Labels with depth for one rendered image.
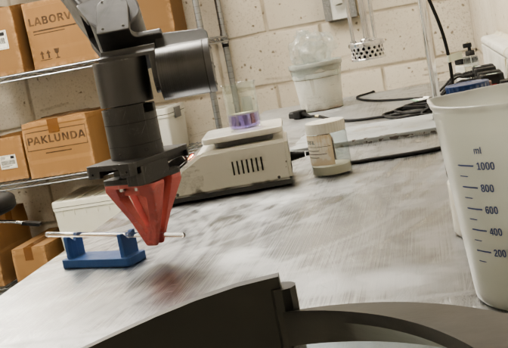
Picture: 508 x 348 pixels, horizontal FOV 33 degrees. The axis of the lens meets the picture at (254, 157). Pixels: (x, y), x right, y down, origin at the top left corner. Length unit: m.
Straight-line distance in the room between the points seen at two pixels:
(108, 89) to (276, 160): 0.40
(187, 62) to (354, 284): 0.30
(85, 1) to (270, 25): 2.73
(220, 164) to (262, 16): 2.48
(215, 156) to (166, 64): 0.37
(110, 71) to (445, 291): 0.41
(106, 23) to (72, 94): 3.02
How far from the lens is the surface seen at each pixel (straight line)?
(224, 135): 1.25
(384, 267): 0.78
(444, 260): 0.78
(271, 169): 1.25
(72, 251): 1.02
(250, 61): 3.71
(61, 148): 3.55
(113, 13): 0.95
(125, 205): 0.94
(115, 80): 0.90
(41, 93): 4.02
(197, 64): 0.89
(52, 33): 3.59
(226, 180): 1.25
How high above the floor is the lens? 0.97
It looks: 8 degrees down
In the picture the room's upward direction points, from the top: 11 degrees counter-clockwise
